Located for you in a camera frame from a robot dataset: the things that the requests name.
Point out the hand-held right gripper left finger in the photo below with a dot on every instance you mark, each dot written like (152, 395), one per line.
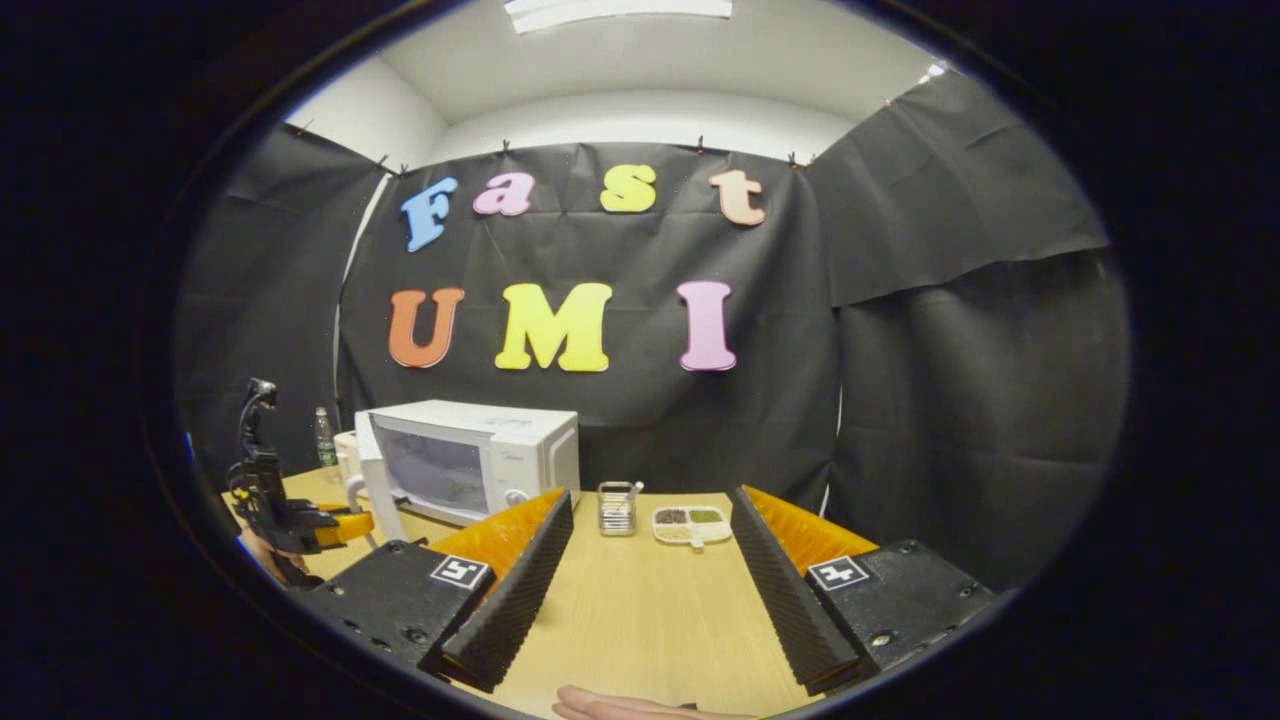
(515, 600)

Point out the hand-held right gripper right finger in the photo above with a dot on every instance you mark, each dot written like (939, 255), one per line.
(780, 600)

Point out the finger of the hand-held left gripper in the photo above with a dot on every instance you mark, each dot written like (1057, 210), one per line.
(350, 527)

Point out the white microwave oven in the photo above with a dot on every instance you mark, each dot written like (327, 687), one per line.
(520, 450)

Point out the clear water bottle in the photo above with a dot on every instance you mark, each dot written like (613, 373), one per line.
(325, 440)

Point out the divided seasoning dish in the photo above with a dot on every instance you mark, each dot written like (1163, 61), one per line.
(690, 525)

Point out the metal utensil holder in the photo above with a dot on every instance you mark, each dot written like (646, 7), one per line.
(617, 510)

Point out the black backdrop cloth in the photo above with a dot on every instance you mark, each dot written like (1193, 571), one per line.
(900, 350)

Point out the small ceiling light panel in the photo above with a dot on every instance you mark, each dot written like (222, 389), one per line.
(934, 72)

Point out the large ceiling light panel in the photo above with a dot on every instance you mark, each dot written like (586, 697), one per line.
(620, 10)

